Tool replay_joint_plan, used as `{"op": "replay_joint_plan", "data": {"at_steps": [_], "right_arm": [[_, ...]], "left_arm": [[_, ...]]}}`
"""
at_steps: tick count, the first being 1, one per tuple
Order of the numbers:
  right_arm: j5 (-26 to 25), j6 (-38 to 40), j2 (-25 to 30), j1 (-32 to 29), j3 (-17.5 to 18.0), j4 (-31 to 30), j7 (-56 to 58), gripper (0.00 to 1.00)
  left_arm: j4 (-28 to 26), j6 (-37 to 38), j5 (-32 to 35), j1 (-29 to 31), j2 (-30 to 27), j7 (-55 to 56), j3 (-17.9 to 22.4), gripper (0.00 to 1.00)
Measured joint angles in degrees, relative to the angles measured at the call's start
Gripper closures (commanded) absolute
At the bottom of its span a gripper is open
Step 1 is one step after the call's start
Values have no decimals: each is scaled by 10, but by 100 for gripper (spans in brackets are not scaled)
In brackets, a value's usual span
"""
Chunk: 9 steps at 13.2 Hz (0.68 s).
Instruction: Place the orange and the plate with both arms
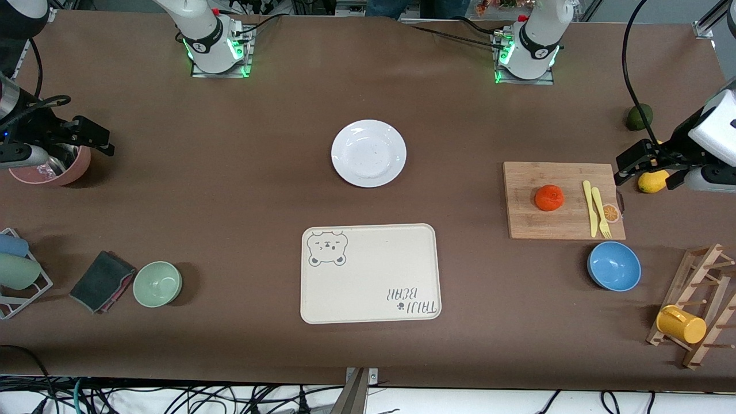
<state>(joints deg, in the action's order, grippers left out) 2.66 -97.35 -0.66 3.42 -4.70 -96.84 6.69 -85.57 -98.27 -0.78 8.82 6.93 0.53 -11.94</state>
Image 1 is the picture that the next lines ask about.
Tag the wooden mug rack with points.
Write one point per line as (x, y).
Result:
(704, 264)

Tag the small orange slice toy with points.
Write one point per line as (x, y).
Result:
(611, 213)

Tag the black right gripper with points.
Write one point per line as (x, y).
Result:
(35, 128)

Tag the aluminium frame rail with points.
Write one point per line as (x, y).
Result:
(704, 26)

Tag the wooden cutting board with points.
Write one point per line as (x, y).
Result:
(535, 221)

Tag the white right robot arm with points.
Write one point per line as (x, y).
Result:
(201, 23)

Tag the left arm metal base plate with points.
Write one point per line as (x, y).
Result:
(526, 81)

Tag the yellow plastic knife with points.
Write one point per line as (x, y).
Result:
(590, 210)

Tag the cream tray with bear print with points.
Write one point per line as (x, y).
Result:
(368, 276)

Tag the orange fruit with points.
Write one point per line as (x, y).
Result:
(549, 198)

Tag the metal scoop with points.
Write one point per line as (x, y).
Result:
(60, 161)

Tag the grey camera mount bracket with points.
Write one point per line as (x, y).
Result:
(357, 391)

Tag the pink bowl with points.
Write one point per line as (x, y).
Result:
(72, 169)

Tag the pale blue cup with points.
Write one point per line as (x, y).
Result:
(12, 245)

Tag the dark green avocado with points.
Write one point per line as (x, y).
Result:
(639, 117)

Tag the yellow mug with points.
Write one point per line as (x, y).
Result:
(681, 325)

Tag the pale green bowl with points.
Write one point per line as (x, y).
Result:
(157, 284)

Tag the blue bowl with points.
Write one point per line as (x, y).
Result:
(614, 266)

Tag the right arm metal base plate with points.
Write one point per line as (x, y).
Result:
(221, 73)

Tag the pale green cup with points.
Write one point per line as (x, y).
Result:
(17, 271)

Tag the white round plate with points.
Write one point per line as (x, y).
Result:
(368, 153)

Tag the dark folded cloth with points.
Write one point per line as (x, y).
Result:
(100, 282)

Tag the yellow lemon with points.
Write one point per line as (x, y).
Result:
(652, 181)

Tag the yellow plastic fork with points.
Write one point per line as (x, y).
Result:
(601, 213)

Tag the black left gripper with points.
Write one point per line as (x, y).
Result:
(674, 148)

